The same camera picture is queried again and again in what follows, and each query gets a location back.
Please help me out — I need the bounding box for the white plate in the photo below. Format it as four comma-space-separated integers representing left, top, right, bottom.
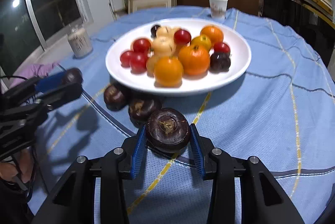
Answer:
106, 18, 251, 96

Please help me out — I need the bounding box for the large orange tangerine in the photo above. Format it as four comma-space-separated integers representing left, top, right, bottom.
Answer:
178, 45, 210, 76

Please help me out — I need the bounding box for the black cable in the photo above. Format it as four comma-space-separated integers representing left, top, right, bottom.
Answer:
0, 75, 37, 204

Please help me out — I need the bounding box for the dark purple mangosteen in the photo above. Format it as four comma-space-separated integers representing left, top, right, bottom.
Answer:
146, 108, 191, 153

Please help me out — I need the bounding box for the pink cloth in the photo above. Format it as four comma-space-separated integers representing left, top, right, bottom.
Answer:
14, 62, 58, 79

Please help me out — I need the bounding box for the white jar with lid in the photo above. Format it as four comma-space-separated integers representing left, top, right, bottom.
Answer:
68, 25, 93, 58

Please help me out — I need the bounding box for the dark mangosteen near plate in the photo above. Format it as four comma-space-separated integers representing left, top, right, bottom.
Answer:
103, 83, 129, 110

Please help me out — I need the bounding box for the pale yellow striped fruit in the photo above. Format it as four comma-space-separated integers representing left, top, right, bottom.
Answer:
151, 36, 176, 57

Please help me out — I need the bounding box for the window with metal frame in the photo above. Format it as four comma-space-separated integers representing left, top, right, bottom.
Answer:
1, 0, 83, 75

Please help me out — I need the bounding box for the red tomato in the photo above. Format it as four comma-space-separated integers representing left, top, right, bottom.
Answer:
129, 53, 148, 74

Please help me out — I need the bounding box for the pale peach fruit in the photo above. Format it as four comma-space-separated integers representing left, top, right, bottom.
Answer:
146, 55, 160, 77

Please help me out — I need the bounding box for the dark mangosteen on table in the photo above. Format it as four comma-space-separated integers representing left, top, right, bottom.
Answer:
128, 97, 162, 127

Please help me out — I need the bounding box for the small dark mangosteen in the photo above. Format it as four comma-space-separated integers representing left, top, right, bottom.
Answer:
61, 67, 83, 84

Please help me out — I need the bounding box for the white paper cup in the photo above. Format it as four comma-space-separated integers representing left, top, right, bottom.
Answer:
209, 0, 228, 19

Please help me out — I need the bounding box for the left hand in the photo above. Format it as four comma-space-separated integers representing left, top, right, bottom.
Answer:
1, 149, 34, 183

